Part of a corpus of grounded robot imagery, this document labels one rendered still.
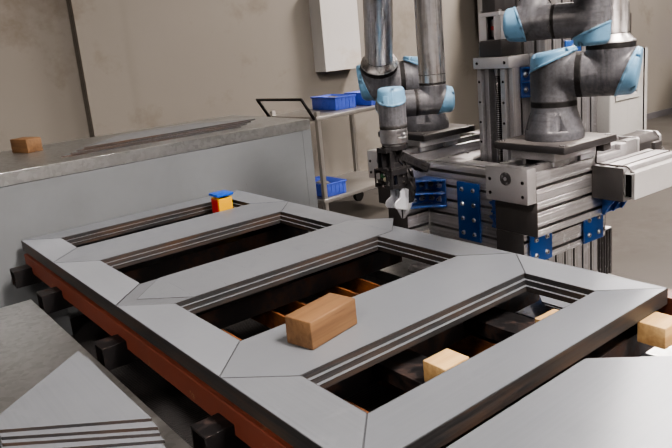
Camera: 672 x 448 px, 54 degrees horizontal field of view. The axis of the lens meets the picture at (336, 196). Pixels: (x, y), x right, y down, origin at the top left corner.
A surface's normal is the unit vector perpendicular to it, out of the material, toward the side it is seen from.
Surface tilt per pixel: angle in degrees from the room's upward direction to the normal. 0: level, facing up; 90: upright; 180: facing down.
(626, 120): 90
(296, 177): 90
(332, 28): 90
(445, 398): 0
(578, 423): 0
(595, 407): 0
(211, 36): 90
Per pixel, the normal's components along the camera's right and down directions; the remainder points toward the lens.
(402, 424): -0.09, -0.97
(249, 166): 0.62, 0.12
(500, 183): -0.81, 0.20
